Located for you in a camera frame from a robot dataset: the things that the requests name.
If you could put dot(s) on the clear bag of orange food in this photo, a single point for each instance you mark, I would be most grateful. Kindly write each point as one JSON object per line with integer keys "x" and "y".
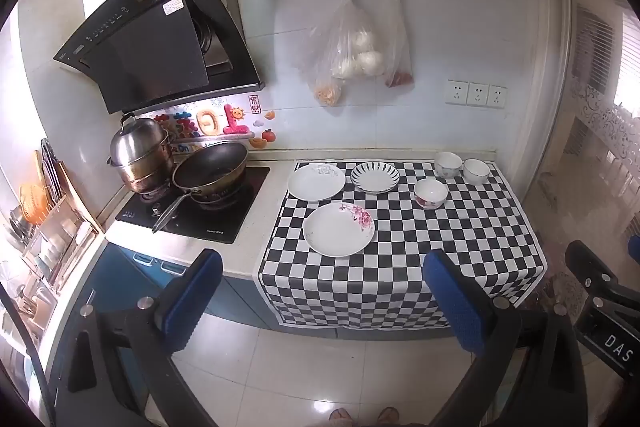
{"x": 328, "y": 94}

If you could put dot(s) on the white wall socket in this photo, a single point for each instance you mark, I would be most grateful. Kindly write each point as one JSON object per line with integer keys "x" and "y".
{"x": 497, "y": 96}
{"x": 478, "y": 94}
{"x": 457, "y": 92}

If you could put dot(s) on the orange plastic basket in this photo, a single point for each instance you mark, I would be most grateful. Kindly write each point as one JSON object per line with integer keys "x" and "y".
{"x": 34, "y": 204}

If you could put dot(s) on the white bowl blue rim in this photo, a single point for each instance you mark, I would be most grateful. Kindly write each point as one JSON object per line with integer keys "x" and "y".
{"x": 447, "y": 163}

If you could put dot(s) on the person's left foot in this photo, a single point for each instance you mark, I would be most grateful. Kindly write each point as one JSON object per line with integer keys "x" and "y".
{"x": 341, "y": 418}

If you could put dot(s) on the person's foot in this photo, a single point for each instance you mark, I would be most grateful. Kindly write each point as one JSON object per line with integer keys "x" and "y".
{"x": 341, "y": 418}
{"x": 388, "y": 417}

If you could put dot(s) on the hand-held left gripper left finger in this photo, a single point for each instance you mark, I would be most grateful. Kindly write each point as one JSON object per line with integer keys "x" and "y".
{"x": 195, "y": 302}

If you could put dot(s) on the black glass gas stove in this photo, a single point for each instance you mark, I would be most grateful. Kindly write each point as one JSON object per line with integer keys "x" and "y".
{"x": 225, "y": 222}

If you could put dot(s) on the white plate pink flowers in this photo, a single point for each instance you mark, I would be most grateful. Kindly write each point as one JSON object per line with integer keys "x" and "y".
{"x": 332, "y": 232}

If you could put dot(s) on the sliding glass door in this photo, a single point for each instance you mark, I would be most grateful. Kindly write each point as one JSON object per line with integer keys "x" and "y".
{"x": 590, "y": 132}

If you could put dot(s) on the wooden cutting board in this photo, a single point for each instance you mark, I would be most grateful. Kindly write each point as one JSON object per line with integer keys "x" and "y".
{"x": 75, "y": 197}

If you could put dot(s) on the white bowl red flowers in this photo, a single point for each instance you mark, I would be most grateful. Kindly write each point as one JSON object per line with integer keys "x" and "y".
{"x": 430, "y": 193}

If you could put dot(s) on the black white checkered cloth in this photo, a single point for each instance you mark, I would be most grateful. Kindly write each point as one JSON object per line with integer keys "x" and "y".
{"x": 400, "y": 257}

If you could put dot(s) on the colourful wall stickers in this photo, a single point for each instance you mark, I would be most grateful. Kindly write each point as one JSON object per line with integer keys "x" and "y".
{"x": 220, "y": 122}

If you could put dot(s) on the metal dish rack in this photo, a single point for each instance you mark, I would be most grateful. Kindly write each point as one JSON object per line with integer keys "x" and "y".
{"x": 45, "y": 252}

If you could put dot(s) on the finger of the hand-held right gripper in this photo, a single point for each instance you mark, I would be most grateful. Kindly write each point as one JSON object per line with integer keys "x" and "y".
{"x": 634, "y": 244}
{"x": 590, "y": 267}

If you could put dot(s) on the clear bag of red food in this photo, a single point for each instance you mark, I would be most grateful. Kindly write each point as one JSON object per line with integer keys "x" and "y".
{"x": 400, "y": 77}

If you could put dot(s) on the white plate striped rim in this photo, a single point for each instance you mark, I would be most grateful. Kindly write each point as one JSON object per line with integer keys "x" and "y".
{"x": 374, "y": 179}

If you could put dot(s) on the steel steamer pot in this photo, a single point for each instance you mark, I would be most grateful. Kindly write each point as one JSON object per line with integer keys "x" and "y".
{"x": 140, "y": 147}

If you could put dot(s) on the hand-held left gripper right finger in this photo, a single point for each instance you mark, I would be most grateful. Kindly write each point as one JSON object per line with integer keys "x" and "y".
{"x": 455, "y": 307}

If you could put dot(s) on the patterned floor mat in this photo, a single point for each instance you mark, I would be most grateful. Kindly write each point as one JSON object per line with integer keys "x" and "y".
{"x": 555, "y": 267}

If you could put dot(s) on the dark frying pan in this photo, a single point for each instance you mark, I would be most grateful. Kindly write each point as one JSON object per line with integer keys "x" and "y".
{"x": 210, "y": 164}

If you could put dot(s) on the person's right foot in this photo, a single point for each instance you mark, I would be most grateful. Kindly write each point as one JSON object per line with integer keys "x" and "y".
{"x": 388, "y": 417}

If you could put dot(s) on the white plate grey pattern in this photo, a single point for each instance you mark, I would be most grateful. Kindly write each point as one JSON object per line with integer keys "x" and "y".
{"x": 312, "y": 184}

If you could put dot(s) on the clear bag of white buns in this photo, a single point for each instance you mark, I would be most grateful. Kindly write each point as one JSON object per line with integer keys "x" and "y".
{"x": 357, "y": 47}

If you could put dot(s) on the blue lower cabinet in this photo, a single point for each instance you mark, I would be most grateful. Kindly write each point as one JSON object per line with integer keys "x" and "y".
{"x": 120, "y": 277}

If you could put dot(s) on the black range hood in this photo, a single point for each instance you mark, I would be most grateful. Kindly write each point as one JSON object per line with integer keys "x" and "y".
{"x": 150, "y": 42}

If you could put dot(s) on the white bowl black rim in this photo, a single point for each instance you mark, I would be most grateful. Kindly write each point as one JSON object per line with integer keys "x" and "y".
{"x": 476, "y": 169}

